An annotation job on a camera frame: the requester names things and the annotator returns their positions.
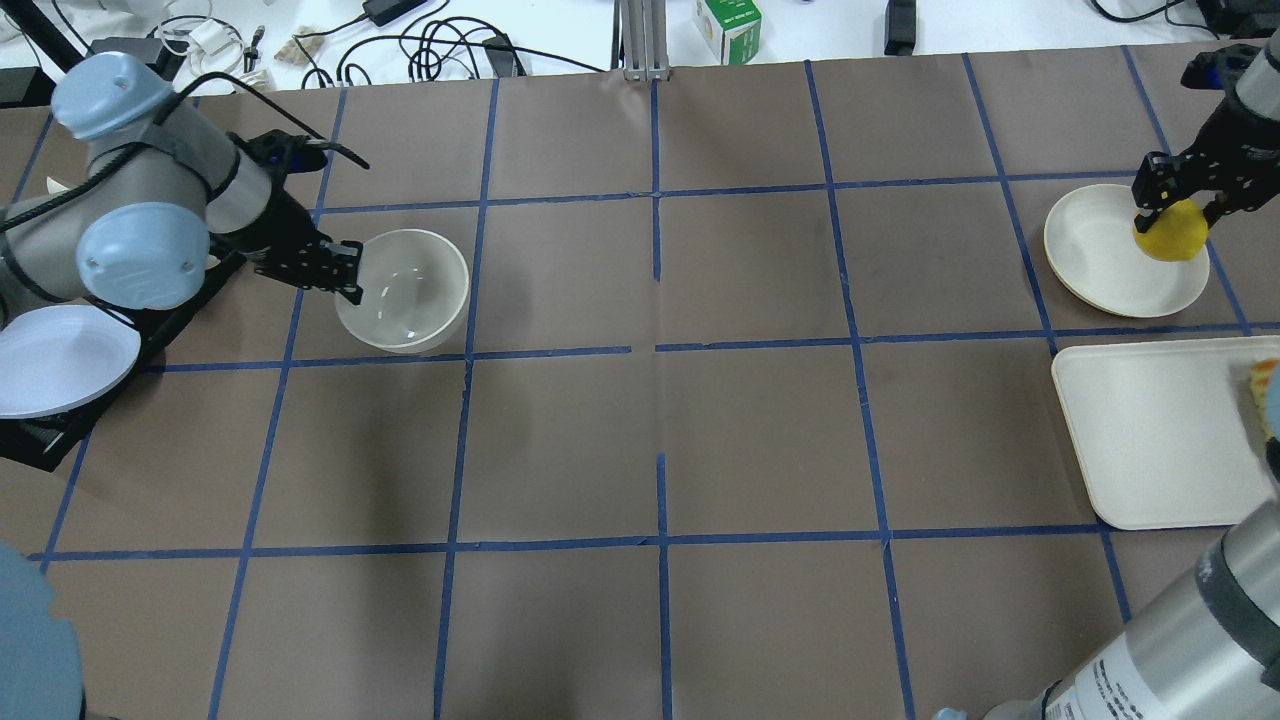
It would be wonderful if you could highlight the aluminium frame post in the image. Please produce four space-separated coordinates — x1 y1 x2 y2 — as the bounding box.
612 1 671 82

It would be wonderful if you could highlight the green white carton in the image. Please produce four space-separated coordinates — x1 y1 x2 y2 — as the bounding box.
692 1 763 65

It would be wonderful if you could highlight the cream plate in rack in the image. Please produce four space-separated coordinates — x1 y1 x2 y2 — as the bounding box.
1 304 141 420

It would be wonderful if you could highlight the cream rectangular tray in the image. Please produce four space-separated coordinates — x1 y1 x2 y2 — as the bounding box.
1051 336 1277 530

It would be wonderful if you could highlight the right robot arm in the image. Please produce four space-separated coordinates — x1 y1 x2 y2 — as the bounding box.
987 38 1279 719

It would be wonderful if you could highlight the white bowl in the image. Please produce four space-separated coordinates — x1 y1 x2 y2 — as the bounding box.
335 229 471 355

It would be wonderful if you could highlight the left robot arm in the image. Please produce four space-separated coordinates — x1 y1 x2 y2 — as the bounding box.
3 53 362 471

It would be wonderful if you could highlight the black power adapter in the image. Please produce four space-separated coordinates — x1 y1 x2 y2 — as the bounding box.
361 0 428 27

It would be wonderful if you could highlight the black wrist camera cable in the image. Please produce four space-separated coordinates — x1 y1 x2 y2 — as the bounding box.
0 70 371 236

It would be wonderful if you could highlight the black dish rack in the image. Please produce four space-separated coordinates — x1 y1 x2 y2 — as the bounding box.
1 254 246 471

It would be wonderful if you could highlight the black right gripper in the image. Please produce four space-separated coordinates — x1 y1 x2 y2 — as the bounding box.
1132 45 1279 229

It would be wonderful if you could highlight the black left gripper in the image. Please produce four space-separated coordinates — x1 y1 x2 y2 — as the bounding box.
236 129 365 306

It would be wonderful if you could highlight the yellow lemon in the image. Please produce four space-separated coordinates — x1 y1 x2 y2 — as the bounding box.
1133 199 1210 263

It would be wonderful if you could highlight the sliced yellow fruit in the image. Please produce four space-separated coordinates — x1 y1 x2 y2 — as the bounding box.
1248 357 1279 439

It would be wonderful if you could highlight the cream round plate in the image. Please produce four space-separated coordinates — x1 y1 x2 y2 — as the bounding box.
1044 183 1210 319

